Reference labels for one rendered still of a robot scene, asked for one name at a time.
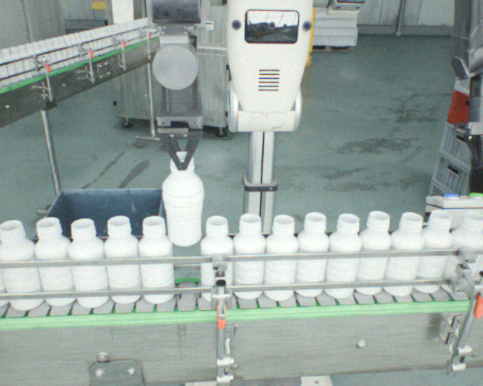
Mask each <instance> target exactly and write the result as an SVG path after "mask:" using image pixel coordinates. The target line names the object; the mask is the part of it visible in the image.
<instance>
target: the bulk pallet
mask: <svg viewBox="0 0 483 386"><path fill-rule="evenodd" d="M357 15H358V13H357V14H356V16H355V17H354V18H328V17H327V16H326V8H316V15H315V23H314V39H313V45H317V46H313V47H323V48H324V49H312V51H354V49H355V46H356V42H357V21H358V20H359V19H358V18H357ZM354 42H355V43H354ZM332 45H333V46H332ZM332 47H346V48H347V49H331V48H332Z"/></svg>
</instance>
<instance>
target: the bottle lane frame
mask: <svg viewBox="0 0 483 386"><path fill-rule="evenodd" d="M467 296H468V295H467ZM449 298H450V300H449V301H435V300H434V299H433V298H432V297H431V302H416V301H415V300H414V299H413V298H412V302H411V303H398V302H397V301H395V299H394V298H393V303H378V302H377V301H376V300H375V299H374V304H359V303H358V302H357V301H356V299H355V300H354V301H355V304H354V305H340V304H339V303H338V302H337V300H336V299H335V305H334V306H320V305H319V303H318V301H316V306H300V305H299V303H298V301H296V306H295V307H280V306H279V304H278V302H276V307H274V308H261V307H260V306H259V304H258V303H256V308H254V309H240V307H239V305H238V303H236V307H235V309H227V310H226V319H225V325H233V326H234V338H233V339H231V340H230V342H233V343H234V345H233V355H231V357H233V364H230V375H232V377H233V381H237V380H251V379H266V378H295V377H310V376H324V375H354V374H369V373H383V372H398V371H427V370H442V369H447V365H446V362H447V360H449V359H451V357H452V354H451V353H450V351H449V345H447V344H446V342H447V340H448V337H449V333H453V332H454V331H455V329H453V328H452V323H453V321H454V318H455V316H465V314H466V311H467V308H468V304H469V302H470V299H471V298H470V297H469V296H468V300H453V299H452V298H451V297H450V296H449ZM28 313H29V310H28V312H27V313H26V314H25V316H24V317H15V318H7V317H6V314H7V312H6V313H5V314H4V315H3V317H1V318H0V386H91V382H90V375H89V371H88V369H89V367H90V366H91V365H92V364H93V363H94V362H95V361H110V360H127V359H133V360H134V361H136V362H138V363H139V364H141V365H142V373H143V385H149V384H178V383H193V382H207V381H216V309H214V310H199V307H198V305H196V306H195V310H193V311H179V310H178V306H176V307H175V309H174V311H172V312H157V307H156V306H155V308H154V310H153V312H136V307H134V308H133V311H132V312H131V313H115V308H113V310H112V312H111V313H110V314H94V309H92V310H91V311H90V314H88V315H74V316H73V315H72V309H71V311H70V312H69V313H68V315H66V316H51V310H49V312H48V314H47V315H46V316H35V317H29V316H28ZM230 342H229V343H230ZM467 343H468V345H469V346H470V347H471V353H470V355H469V356H467V357H466V359H465V368H483V314H482V316H481V318H479V319H477V318H476V317H475V320H474V322H473V325H472V328H471V331H470V333H469V336H468V340H467Z"/></svg>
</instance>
